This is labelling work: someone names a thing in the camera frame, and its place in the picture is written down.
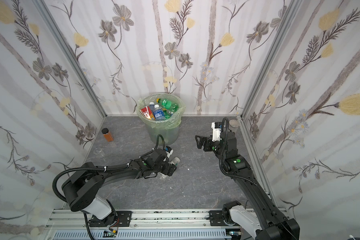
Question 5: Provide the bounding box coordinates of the blue label bottle white cap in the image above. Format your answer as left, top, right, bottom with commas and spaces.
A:
153, 105, 166, 121

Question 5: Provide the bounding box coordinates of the clear bottle green white label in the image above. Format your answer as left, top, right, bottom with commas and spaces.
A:
157, 157, 181, 180

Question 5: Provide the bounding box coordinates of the green Sprite bottle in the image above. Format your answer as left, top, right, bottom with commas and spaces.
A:
156, 98, 179, 113
163, 110, 172, 119

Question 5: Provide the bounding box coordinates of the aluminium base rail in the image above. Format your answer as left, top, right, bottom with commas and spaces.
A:
40, 206, 263, 240

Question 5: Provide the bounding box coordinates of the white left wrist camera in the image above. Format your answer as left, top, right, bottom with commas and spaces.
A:
164, 146, 173, 158

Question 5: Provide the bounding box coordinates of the mesh waste bin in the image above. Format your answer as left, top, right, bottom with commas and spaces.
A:
144, 123, 180, 145

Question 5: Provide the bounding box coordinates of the orange red drink bottle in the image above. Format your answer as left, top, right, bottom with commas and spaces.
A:
140, 106, 155, 120

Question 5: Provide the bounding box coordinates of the glass jar with powder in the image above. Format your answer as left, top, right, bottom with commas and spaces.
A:
229, 119, 240, 133

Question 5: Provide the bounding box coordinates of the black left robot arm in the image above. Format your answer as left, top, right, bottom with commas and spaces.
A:
52, 146, 177, 221

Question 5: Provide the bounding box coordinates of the aluminium corner post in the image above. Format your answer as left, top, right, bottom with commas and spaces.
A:
240, 0, 303, 118
32, 0, 107, 118

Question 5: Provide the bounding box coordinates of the aluminium corner post right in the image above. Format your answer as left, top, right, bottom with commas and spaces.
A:
240, 0, 303, 118

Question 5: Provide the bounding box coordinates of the clear plastic measuring cup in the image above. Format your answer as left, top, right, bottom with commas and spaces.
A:
93, 148, 105, 158

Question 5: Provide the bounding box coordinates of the tall clear bottle blue cap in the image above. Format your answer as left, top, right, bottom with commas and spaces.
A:
149, 102, 155, 112

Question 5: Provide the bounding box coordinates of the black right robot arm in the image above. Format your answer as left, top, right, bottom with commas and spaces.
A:
195, 132, 300, 240

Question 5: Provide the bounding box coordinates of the orange spice jar black lid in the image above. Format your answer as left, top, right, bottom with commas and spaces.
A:
101, 128, 114, 142

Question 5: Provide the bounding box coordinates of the aluminium corner post left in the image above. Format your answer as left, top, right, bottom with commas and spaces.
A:
32, 0, 107, 118

